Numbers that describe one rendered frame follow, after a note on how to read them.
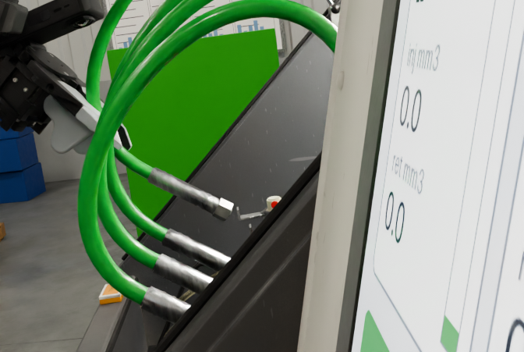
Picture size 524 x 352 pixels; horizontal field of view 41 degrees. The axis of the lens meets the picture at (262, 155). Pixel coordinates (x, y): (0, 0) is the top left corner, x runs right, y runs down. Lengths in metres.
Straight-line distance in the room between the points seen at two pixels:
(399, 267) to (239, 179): 0.89
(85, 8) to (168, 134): 3.29
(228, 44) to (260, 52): 0.19
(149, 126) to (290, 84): 3.01
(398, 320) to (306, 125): 0.89
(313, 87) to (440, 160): 0.90
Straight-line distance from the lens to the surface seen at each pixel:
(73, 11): 0.76
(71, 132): 0.75
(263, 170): 1.07
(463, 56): 0.16
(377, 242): 0.22
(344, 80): 0.34
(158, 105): 4.02
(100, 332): 0.94
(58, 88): 0.74
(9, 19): 0.63
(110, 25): 0.75
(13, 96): 0.78
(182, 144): 4.04
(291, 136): 1.07
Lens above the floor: 1.29
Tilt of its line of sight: 10 degrees down
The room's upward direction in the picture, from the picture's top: 8 degrees counter-clockwise
